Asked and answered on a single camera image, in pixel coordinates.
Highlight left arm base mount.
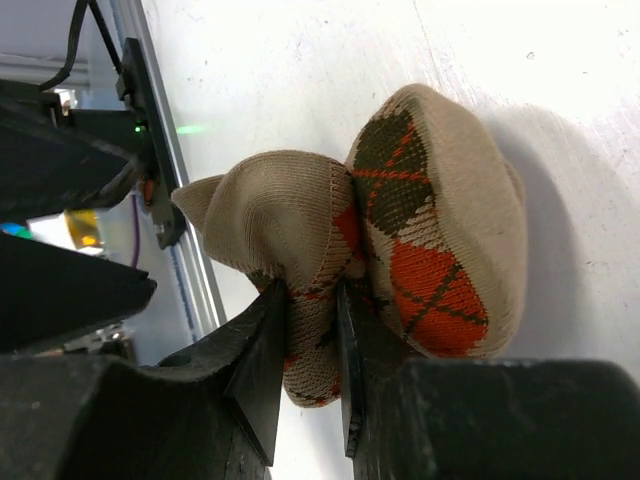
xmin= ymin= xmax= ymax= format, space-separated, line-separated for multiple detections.
xmin=39 ymin=0 xmax=189 ymax=251

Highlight aluminium frame rail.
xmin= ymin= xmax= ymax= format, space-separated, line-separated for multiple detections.
xmin=0 ymin=0 xmax=227 ymax=366

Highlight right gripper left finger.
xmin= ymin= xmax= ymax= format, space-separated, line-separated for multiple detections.
xmin=1 ymin=281 xmax=287 ymax=479

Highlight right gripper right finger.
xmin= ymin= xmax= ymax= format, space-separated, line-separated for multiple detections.
xmin=336 ymin=282 xmax=639 ymax=479

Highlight beige orange argyle sock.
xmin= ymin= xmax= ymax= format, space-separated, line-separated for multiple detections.
xmin=171 ymin=84 xmax=528 ymax=408

